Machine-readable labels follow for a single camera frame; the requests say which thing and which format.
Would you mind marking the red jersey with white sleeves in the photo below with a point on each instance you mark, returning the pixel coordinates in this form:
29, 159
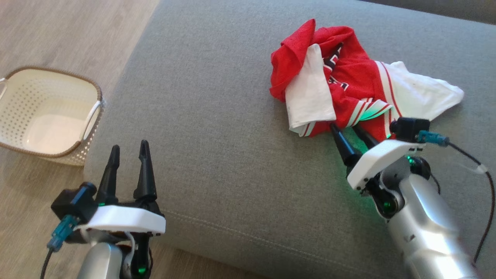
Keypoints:
356, 81

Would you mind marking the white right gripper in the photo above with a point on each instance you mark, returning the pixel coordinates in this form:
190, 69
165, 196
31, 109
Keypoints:
379, 159

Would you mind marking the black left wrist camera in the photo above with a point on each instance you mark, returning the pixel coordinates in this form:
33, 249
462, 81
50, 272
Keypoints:
71, 203

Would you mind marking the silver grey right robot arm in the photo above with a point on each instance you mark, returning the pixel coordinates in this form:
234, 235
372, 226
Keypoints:
426, 224

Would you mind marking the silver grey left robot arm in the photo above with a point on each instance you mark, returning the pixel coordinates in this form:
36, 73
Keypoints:
100, 259

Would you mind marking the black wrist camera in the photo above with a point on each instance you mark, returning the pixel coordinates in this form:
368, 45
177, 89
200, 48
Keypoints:
71, 203
409, 128

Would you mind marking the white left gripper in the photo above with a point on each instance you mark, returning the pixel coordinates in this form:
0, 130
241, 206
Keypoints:
124, 219

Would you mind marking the cream perforated laundry basket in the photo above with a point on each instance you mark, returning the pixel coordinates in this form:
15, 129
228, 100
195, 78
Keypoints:
46, 116

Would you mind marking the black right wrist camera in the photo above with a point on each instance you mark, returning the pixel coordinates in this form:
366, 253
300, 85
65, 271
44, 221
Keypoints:
409, 128

